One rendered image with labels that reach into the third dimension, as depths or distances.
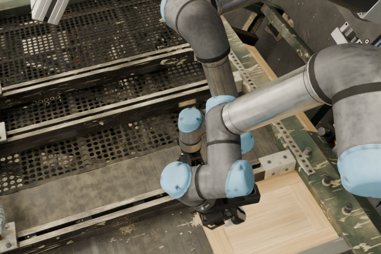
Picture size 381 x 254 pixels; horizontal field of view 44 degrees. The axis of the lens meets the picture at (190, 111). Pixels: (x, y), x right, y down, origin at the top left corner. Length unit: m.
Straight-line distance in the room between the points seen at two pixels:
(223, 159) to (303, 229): 0.75
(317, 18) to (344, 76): 2.44
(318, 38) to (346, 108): 2.40
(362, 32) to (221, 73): 0.49
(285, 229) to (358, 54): 1.03
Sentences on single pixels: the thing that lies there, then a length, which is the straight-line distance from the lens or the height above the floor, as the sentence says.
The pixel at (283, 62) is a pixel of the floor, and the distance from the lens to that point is 3.27.
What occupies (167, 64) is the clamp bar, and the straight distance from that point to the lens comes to 2.25.
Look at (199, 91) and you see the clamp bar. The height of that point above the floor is 1.09.
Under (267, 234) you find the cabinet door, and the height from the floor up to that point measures 1.07.
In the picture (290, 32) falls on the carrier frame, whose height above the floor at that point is 0.18.
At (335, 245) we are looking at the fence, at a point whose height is 0.93.
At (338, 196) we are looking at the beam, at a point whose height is 0.85.
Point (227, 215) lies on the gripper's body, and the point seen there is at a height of 1.47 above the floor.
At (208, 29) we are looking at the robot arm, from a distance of 1.22.
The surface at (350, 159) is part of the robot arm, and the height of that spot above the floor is 1.67.
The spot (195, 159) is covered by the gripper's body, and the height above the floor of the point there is 1.31.
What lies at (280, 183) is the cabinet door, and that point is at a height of 0.96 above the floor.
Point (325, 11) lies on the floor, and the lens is 3.14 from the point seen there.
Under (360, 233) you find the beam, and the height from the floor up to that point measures 0.86.
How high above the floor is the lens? 2.23
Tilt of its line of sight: 34 degrees down
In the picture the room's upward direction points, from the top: 79 degrees counter-clockwise
